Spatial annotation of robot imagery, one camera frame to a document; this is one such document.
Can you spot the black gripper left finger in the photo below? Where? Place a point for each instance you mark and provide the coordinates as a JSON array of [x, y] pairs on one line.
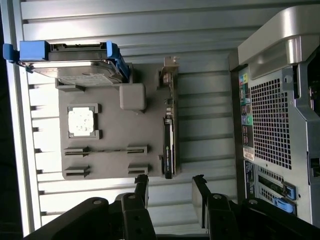
[[75, 220]]

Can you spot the silver CPU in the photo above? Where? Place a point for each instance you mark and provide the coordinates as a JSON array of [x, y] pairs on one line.
[[82, 122]]

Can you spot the open black PC case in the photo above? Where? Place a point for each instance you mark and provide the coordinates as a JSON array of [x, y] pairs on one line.
[[302, 135]]

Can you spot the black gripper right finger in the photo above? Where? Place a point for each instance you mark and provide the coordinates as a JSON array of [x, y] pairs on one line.
[[220, 217]]

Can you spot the blue slot clip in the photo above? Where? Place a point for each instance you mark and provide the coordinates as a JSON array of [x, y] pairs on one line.
[[285, 207], [290, 191]]

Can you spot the hard disk blue carrier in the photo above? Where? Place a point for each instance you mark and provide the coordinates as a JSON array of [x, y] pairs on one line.
[[82, 70]]

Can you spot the grey parts rack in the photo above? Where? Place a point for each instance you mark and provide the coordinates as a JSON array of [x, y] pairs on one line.
[[120, 130]]

